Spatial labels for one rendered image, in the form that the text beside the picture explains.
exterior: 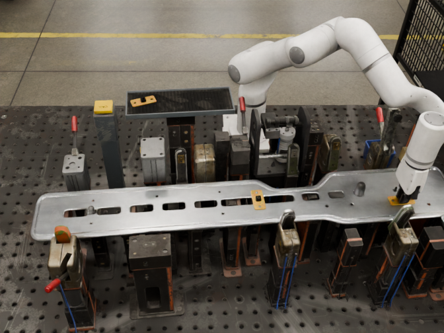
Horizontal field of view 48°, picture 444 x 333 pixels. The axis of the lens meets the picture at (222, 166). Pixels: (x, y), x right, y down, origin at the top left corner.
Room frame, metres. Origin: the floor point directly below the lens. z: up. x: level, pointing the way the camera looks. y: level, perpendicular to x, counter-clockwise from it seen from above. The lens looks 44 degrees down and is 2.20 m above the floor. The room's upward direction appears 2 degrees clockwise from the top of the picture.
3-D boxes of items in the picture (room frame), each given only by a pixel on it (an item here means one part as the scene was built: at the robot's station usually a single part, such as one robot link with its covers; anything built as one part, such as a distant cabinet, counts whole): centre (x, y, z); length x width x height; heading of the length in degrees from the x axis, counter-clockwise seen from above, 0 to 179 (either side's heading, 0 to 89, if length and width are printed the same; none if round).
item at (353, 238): (0.95, -0.42, 0.84); 0.11 x 0.08 x 0.29; 8
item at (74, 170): (1.16, 0.49, 0.88); 0.11 x 0.10 x 0.36; 8
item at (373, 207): (1.07, -0.10, 1.00); 1.38 x 0.22 x 0.02; 98
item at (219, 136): (1.28, 0.00, 0.90); 0.05 x 0.05 x 0.40; 8
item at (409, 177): (1.10, -0.59, 1.14); 0.10 x 0.07 x 0.11; 9
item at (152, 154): (1.20, 0.23, 0.90); 0.13 x 0.10 x 0.41; 8
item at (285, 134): (1.30, -0.19, 0.94); 0.18 x 0.13 x 0.49; 98
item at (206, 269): (1.05, 0.09, 0.84); 0.13 x 0.11 x 0.29; 8
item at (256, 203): (1.08, -0.12, 1.01); 0.08 x 0.04 x 0.01; 9
